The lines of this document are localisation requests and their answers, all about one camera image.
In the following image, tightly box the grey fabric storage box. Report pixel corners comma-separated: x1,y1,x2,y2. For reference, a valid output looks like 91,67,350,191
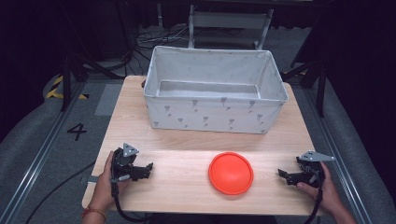
142,45,290,135

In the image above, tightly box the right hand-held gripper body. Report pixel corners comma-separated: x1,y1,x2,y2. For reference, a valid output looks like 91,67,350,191
295,150,337,189

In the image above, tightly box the grey metal frame stand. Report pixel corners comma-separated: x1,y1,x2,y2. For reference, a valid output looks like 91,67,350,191
187,4,275,51

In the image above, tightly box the black tripod stand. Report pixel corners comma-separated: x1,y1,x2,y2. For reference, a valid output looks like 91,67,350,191
60,51,126,113
281,58,329,119

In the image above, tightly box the orange round plate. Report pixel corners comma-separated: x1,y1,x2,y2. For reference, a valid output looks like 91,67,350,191
207,151,255,196

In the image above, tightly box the yellow black hazard tape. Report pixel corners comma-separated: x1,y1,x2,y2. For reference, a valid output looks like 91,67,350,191
45,75,91,101

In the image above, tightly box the black floor cable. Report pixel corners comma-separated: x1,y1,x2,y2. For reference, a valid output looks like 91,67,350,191
23,160,97,224

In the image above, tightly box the bundle of floor cables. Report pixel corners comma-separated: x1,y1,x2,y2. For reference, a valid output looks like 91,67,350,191
125,23,191,63

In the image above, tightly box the person's right hand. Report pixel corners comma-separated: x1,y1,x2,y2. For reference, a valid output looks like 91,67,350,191
295,161,344,217

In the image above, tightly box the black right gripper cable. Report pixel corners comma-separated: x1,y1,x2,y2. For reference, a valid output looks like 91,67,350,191
304,167,326,224

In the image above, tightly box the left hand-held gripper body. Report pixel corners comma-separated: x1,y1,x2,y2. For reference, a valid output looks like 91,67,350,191
110,142,140,185

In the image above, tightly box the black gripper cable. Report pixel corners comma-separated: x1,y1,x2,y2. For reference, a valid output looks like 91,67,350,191
304,167,326,224
110,182,153,224

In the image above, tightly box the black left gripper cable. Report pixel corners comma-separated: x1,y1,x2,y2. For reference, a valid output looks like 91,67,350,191
110,182,153,224

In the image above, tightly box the red string bracelet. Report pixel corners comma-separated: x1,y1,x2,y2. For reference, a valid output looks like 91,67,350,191
81,206,107,220

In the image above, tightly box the metal floor rail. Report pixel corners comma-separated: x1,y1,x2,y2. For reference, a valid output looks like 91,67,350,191
304,87,375,224
0,81,86,223

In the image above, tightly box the person's left hand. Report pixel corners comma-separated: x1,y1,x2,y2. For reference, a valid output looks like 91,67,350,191
88,150,132,213

